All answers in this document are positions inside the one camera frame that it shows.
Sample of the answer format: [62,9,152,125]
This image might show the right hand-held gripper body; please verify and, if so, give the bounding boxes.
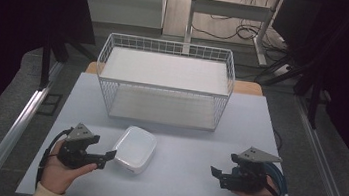
[227,144,285,196]

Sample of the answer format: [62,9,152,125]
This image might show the white desk frame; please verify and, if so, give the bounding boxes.
[182,0,284,68]

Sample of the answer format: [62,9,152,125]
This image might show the black tripod stand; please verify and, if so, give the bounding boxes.
[249,49,336,132]

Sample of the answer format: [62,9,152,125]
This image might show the thin black cable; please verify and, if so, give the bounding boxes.
[270,127,286,152]

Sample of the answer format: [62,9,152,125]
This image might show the white square dish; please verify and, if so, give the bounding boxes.
[108,123,161,177]

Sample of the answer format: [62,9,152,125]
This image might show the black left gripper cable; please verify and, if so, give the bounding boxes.
[34,123,74,193]

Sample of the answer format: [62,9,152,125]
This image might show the white wire shelf rack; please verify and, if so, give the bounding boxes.
[90,31,240,135]

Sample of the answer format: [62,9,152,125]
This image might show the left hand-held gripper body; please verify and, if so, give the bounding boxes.
[55,119,103,173]

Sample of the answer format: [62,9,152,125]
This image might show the black floor bracket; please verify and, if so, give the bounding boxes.
[35,90,64,119]

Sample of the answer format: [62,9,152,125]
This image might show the person's left hand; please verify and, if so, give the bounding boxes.
[39,137,101,196]

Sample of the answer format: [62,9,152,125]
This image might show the white power strip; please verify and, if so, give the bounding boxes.
[271,61,293,80]

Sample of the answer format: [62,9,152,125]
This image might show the aluminium rail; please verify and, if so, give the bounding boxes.
[0,53,66,196]
[283,92,349,196]

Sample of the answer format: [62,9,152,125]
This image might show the black floor cables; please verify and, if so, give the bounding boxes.
[188,0,297,56]

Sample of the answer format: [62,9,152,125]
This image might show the blue right gripper cable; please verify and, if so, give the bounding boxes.
[259,160,292,196]

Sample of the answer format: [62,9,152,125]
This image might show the wooden table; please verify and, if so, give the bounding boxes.
[84,60,265,97]

